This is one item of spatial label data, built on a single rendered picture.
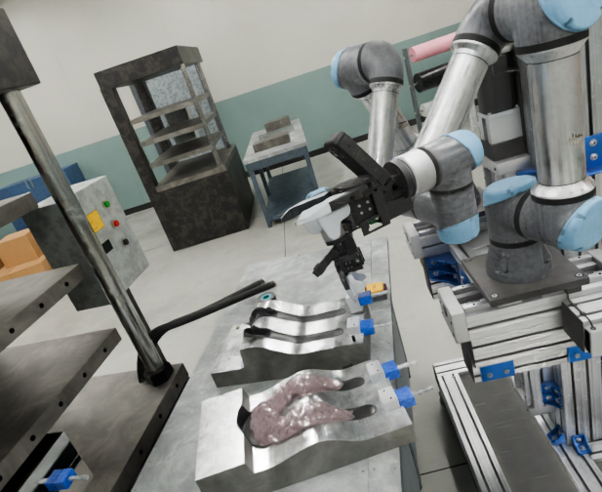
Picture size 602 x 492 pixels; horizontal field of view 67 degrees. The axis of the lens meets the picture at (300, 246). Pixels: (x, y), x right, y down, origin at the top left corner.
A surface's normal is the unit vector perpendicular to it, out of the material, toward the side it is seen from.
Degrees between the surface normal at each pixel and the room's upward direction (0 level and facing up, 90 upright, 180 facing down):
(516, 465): 0
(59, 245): 90
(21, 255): 90
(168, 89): 90
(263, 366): 90
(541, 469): 0
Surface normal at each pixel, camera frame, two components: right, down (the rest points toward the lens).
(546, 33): -0.46, 0.49
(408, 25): 0.04, 0.39
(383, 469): -0.29, -0.88
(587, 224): 0.44, 0.37
